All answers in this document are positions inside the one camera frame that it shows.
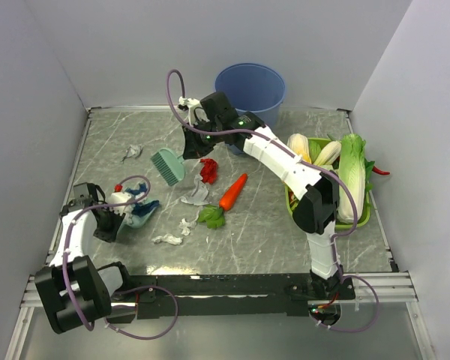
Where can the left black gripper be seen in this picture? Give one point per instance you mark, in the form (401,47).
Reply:
(109,235)

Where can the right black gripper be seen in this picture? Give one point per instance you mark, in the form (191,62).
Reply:
(193,148)

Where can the teal dustpan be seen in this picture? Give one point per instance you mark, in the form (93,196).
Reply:
(135,222)

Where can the teal hand brush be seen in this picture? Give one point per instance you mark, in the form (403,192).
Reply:
(169,165)

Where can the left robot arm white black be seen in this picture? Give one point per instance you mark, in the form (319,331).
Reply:
(72,290)

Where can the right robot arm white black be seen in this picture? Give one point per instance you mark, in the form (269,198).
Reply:
(213,120)

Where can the red paper scrap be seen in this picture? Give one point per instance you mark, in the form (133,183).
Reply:
(209,171)

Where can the dark blue paper scrap left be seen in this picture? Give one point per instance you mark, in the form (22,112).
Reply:
(141,209)

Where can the dark blue paper scrap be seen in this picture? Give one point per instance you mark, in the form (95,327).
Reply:
(137,191)
(141,209)

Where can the dark blue paper scrap right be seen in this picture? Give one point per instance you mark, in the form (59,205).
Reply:
(137,191)

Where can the grey paper scrap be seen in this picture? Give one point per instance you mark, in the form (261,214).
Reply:
(198,196)

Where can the small white paper ball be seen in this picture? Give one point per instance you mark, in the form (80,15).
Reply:
(132,151)

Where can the white paper scrap front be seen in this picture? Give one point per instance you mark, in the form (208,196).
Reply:
(168,238)

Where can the white paper scrap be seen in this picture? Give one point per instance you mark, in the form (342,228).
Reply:
(168,238)
(186,226)

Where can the orange toy carrot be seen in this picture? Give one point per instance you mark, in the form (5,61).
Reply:
(213,216)

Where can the white paper scrap centre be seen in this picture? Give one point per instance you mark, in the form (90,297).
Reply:
(186,226)

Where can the blue plastic bucket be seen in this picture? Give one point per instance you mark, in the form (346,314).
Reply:
(253,88)

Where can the yellow white toy corn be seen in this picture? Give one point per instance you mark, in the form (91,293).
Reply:
(299,144)

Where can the green leafy toy vegetables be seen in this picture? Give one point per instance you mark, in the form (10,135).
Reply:
(314,150)

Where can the green toy cabbage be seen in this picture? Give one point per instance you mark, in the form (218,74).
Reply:
(354,170)

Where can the red toy chili pepper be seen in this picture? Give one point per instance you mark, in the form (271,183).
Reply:
(380,172)

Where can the green plastic tray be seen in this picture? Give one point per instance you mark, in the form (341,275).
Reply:
(325,202)

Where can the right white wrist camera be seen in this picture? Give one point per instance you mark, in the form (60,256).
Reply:
(194,109)

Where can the aluminium frame rail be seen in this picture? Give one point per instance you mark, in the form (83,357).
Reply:
(389,286)

